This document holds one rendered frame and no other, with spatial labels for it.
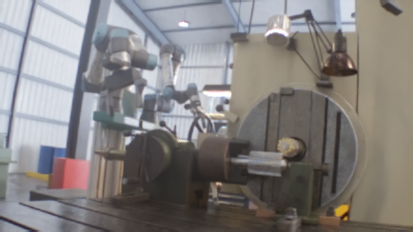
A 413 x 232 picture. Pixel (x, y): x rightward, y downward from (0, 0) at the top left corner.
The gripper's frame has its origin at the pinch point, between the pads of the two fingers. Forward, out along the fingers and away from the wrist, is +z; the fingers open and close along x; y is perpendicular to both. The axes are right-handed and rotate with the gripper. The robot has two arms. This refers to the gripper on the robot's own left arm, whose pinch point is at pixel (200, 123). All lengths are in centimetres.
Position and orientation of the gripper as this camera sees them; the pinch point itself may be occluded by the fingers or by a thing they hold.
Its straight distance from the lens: 232.9
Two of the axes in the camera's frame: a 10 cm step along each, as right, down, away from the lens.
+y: 8.9, -3.5, -2.9
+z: 2.2, 9.0, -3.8
